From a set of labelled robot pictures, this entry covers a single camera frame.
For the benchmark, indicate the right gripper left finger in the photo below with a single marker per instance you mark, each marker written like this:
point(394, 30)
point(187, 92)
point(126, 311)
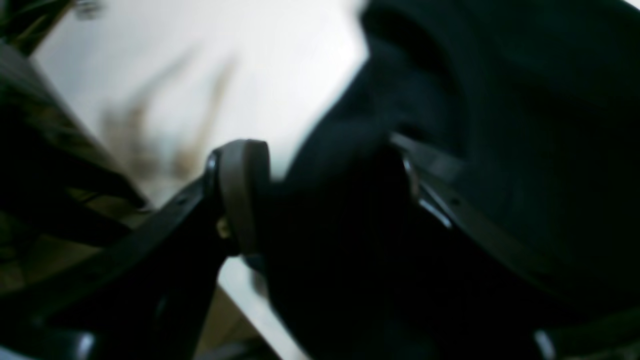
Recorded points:
point(146, 297)

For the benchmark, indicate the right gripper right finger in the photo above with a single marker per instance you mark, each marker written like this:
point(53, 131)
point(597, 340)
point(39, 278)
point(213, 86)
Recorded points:
point(609, 336)

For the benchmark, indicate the black T-shirt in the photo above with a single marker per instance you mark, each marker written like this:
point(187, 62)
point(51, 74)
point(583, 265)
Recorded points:
point(473, 194)

